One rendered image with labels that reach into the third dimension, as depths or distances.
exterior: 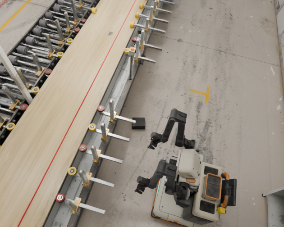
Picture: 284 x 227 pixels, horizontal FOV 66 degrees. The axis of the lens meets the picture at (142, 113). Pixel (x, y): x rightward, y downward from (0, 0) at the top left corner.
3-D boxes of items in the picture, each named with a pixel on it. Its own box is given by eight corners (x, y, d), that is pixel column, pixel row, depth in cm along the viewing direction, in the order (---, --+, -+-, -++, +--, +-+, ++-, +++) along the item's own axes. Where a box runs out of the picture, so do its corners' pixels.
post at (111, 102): (114, 122, 261) (113, 99, 220) (113, 124, 259) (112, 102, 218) (111, 121, 261) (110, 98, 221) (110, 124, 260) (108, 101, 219)
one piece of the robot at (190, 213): (205, 182, 286) (233, 161, 215) (200, 227, 257) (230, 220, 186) (180, 174, 288) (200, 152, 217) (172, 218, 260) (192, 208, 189)
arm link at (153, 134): (167, 142, 196) (168, 133, 200) (157, 136, 192) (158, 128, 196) (158, 145, 205) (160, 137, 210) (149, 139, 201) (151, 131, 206)
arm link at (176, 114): (187, 121, 159) (189, 110, 165) (168, 118, 162) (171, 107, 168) (183, 147, 196) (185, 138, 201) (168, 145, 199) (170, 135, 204)
